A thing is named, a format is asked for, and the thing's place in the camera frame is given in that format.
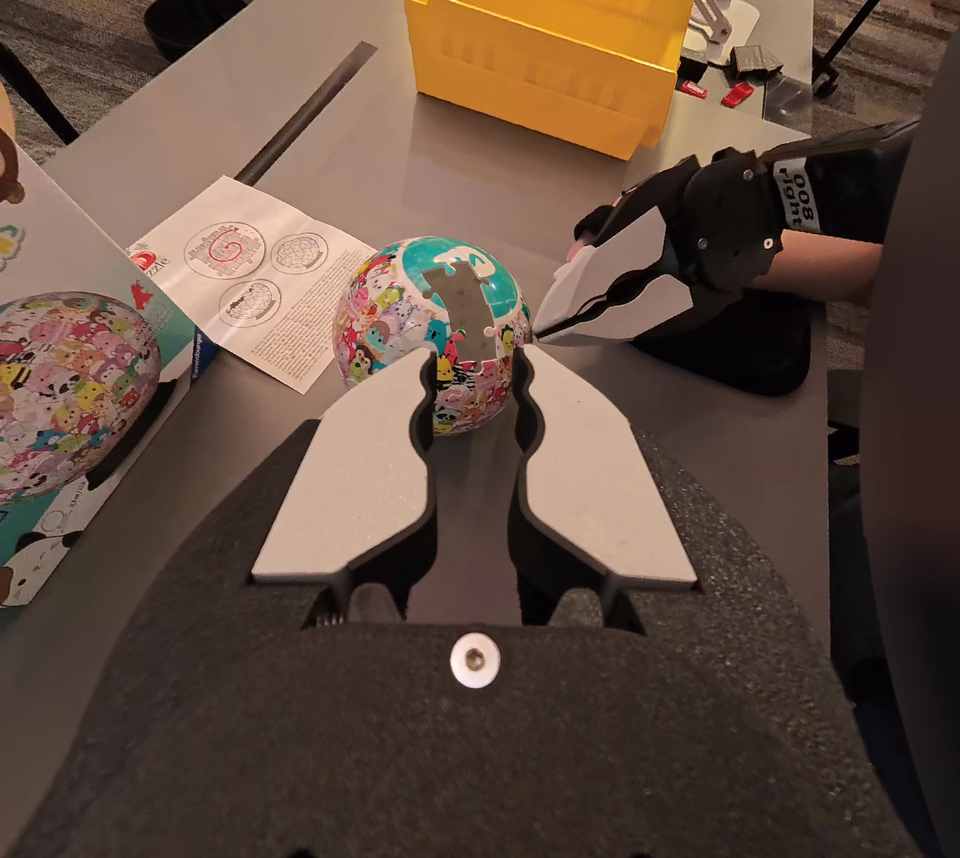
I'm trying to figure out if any white instruction sheet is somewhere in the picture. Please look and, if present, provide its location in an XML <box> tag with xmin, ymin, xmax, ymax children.
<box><xmin>126</xmin><ymin>175</ymin><xmax>378</xmax><ymax>395</ymax></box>

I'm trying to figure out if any yellow plastic bin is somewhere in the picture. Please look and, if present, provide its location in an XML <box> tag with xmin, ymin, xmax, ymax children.
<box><xmin>397</xmin><ymin>0</ymin><xmax>702</xmax><ymax>161</ymax></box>

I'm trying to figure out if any person's right forearm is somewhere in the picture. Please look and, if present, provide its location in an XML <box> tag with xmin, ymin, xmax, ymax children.
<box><xmin>750</xmin><ymin>228</ymin><xmax>886</xmax><ymax>310</ymax></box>

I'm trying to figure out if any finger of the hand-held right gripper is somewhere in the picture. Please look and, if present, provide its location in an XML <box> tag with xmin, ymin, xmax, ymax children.
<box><xmin>534</xmin><ymin>273</ymin><xmax>695</xmax><ymax>347</ymax></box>
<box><xmin>534</xmin><ymin>156</ymin><xmax>706</xmax><ymax>341</ymax></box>

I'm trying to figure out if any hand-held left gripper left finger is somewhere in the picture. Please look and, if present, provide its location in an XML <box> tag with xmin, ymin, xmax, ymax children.
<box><xmin>251</xmin><ymin>346</ymin><xmax>438</xmax><ymax>615</ymax></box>

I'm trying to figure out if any puzzle ball cardboard box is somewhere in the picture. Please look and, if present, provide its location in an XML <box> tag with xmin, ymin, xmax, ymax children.
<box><xmin>0</xmin><ymin>85</ymin><xmax>224</xmax><ymax>610</ymax></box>

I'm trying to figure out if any colourful puzzle ball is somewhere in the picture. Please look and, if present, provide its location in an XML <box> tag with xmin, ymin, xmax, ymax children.
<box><xmin>332</xmin><ymin>237</ymin><xmax>534</xmax><ymax>437</ymax></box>

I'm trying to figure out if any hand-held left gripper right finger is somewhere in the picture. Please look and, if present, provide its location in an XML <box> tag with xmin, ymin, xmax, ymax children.
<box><xmin>513</xmin><ymin>344</ymin><xmax>700</xmax><ymax>615</ymax></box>

